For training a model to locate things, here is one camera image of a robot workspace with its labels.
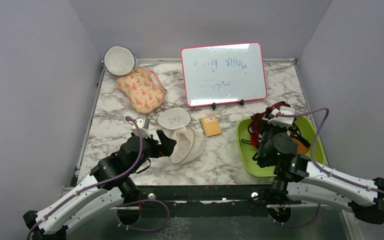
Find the grey rimmed mesh laundry bag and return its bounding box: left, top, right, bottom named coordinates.
left=103, top=45, right=138, bottom=77

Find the peach floral bra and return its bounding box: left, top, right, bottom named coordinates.
left=116, top=67, right=167, bottom=115

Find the black mounting rail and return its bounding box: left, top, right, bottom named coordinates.
left=69, top=183, right=302, bottom=218

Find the purple cable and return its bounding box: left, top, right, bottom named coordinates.
left=276, top=107, right=384, bottom=206
left=26, top=115, right=144, bottom=240

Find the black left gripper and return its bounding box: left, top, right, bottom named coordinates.
left=129, top=130, right=176, bottom=174

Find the white bra with black straps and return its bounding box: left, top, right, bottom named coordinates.
left=288, top=127, right=307, bottom=143

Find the red and black bra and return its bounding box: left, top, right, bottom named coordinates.
left=248, top=122, right=262, bottom=148

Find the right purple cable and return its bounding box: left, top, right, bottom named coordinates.
left=276, top=107, right=384, bottom=206

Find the pink framed whiteboard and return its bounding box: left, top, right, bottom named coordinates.
left=180, top=42, right=269, bottom=107

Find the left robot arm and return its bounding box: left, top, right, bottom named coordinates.
left=23, top=130, right=177, bottom=240

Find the dark bra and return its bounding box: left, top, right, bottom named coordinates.
left=247, top=101, right=291, bottom=134

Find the green plastic tray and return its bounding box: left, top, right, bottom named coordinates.
left=236, top=116, right=327, bottom=178

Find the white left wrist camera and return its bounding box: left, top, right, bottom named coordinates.
left=130, top=116, right=151, bottom=138

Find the small orange spiral notebook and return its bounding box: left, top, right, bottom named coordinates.
left=199, top=115, right=222, bottom=137

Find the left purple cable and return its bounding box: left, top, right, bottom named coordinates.
left=26, top=115, right=144, bottom=240

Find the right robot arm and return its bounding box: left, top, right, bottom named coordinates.
left=252, top=122, right=384, bottom=225

